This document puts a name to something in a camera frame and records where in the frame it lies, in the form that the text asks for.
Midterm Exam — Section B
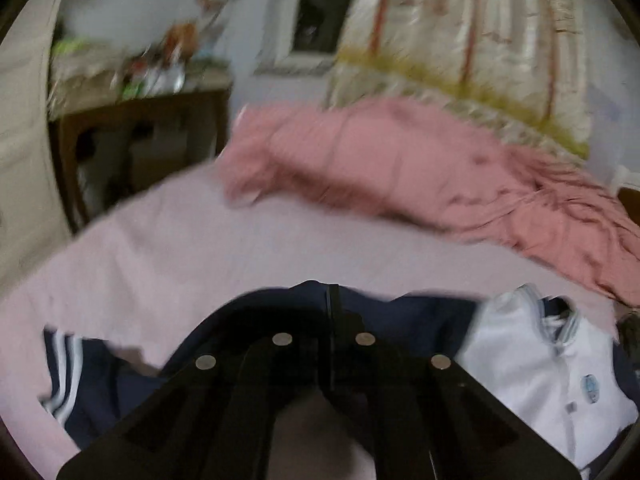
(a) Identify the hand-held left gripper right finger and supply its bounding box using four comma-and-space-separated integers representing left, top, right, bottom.
332, 284, 583, 480

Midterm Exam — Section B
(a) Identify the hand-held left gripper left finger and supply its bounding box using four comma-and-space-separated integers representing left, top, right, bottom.
56, 284, 334, 480

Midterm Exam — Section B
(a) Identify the navy white-striped garment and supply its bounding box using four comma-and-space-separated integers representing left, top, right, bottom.
40, 280, 482, 453

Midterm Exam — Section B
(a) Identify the pink quilt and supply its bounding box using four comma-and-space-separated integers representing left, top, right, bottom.
219, 99, 640, 307

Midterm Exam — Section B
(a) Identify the wooden side table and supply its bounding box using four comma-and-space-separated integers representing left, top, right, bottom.
47, 71, 234, 235

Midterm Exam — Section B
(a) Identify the wooden headboard with white trim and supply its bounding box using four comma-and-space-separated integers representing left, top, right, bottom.
611, 164, 640, 217

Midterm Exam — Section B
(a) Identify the pile of assorted small items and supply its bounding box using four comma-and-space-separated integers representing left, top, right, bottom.
50, 0, 252, 102

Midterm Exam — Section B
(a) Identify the tree-print curtain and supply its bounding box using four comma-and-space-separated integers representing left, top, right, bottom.
326, 0, 595, 162

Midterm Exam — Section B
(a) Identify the white wardrobe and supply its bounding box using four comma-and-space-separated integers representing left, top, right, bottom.
0, 0, 77, 282

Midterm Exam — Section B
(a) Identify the dark window with white frame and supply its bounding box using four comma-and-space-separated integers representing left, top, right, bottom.
254, 0, 367, 77

